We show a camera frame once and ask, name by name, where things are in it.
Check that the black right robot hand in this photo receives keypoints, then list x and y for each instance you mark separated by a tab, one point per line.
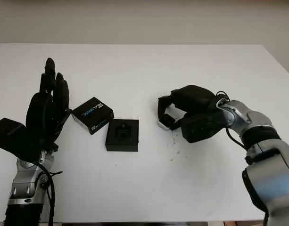
193	99

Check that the black RealSense box lid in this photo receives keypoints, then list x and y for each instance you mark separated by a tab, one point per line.
92	110

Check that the black box base with insert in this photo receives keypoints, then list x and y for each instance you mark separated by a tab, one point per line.
133	128

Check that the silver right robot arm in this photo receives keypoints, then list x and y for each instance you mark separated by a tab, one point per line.
269	150

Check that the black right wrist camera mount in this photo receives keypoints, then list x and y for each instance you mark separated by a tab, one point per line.
200	128

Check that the small silver black camera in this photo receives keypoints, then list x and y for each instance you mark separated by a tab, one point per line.
167	119

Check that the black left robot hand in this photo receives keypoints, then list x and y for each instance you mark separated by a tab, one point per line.
40	115

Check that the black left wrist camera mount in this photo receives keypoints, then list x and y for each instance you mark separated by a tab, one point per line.
10	136

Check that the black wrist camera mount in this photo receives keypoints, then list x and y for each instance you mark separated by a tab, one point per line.
200	128
10	136

